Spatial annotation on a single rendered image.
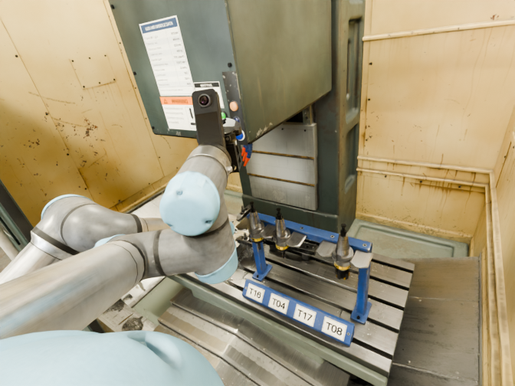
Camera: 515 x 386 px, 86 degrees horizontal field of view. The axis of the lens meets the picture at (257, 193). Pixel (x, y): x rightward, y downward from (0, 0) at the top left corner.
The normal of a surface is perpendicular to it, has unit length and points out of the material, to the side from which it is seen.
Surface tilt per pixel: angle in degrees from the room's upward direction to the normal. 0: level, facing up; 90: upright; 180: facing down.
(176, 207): 91
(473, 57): 90
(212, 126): 63
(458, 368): 24
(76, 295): 75
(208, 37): 90
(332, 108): 90
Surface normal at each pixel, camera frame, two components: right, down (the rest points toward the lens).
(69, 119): 0.83, 0.18
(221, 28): -0.55, 0.49
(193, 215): -0.06, 0.51
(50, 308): 0.88, -0.48
